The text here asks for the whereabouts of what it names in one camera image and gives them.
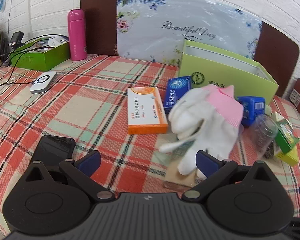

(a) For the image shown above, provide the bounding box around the blue medicine box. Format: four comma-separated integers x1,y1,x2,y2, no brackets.
163,76,192,115

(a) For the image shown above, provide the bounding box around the beige cardboard box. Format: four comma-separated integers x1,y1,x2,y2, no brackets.
164,161,198,188

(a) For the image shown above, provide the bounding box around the small green patterned box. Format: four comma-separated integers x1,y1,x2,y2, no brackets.
273,112,300,155

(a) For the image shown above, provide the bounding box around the teal long box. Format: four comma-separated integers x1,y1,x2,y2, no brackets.
174,141,197,157

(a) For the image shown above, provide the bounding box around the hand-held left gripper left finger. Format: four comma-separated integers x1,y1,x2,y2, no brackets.
22,150,115,202

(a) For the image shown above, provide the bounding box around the pink thermos bottle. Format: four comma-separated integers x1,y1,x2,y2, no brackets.
67,9,88,61

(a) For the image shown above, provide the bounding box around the blue plastic box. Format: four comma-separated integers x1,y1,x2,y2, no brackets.
236,96,266,128

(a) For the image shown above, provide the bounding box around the green open storage box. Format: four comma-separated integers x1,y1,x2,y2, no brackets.
10,37,71,72

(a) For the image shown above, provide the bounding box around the white glove with pink cuff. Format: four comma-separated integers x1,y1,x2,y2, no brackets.
168,84,244,141
177,116,240,176

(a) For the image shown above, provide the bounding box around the white device in box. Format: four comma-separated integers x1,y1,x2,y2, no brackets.
48,35,69,47

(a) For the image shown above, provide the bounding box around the thin black router cable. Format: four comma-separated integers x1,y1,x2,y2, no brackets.
0,80,38,88

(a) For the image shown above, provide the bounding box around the orange and white medicine box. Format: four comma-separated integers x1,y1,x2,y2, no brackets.
127,87,169,135

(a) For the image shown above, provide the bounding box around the black charger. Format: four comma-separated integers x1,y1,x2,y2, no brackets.
9,31,25,48

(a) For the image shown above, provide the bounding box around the plaid bed mat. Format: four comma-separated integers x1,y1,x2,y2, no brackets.
0,54,300,240

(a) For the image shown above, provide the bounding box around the white wireless charger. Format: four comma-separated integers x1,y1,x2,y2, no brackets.
29,71,58,95

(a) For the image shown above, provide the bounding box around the brown wooden headboard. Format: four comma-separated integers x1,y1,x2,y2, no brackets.
80,0,300,98

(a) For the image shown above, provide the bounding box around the floral packaged bedding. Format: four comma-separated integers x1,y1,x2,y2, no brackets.
115,0,263,67

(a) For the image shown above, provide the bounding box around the black smartphone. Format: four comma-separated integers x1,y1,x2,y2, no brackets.
32,135,76,172

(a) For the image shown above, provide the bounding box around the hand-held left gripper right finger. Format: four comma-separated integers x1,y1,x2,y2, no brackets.
182,150,274,202

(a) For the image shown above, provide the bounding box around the yellow-green small box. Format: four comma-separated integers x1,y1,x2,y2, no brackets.
274,145,299,167

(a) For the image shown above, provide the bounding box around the light green cardboard box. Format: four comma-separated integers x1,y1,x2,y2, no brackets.
179,39,280,106

